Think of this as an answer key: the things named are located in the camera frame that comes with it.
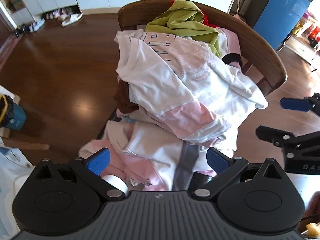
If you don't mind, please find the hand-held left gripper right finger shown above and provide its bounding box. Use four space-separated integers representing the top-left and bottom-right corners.
191 147 285 202

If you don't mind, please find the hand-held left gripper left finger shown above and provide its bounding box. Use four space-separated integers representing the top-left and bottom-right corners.
35 147 129 201

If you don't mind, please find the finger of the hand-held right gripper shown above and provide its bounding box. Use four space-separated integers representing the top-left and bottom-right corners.
255 125 320 155
280 95 320 117

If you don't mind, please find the white and pink shirt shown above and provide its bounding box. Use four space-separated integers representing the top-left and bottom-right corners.
114 29 269 147

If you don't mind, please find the white tape roll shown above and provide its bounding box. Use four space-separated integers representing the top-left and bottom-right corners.
101 174 130 197

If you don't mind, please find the grey cloth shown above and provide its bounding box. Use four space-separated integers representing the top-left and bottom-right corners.
172 142 202 192

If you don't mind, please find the pink and white garment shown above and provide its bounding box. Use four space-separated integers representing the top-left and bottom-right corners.
79 120 238 193

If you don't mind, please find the white low cabinet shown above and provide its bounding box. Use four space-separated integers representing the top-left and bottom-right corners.
284 35 320 73

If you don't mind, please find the wooden curved-back chair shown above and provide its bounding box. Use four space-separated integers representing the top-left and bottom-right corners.
101 0 288 140

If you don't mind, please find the yellow object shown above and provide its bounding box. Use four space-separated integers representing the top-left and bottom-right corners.
306 221 320 238

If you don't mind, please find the brown garment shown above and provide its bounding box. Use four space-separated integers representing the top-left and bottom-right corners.
114 80 140 114

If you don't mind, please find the colourful clutter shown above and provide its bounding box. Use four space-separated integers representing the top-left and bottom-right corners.
292 10 320 48

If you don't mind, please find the blue cabinet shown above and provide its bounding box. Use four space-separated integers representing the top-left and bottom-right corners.
252 0 313 50

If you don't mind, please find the pink garment with black cuff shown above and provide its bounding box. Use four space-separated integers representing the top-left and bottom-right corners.
215 27 244 68

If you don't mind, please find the teal container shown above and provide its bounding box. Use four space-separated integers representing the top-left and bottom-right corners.
0 94 27 131

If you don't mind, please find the green garment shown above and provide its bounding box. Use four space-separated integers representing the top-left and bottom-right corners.
145 0 223 58

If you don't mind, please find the pair of white sneakers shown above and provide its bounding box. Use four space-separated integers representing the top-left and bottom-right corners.
29 19 46 32

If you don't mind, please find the row of shoes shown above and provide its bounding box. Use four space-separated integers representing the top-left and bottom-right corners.
46 9 63 20

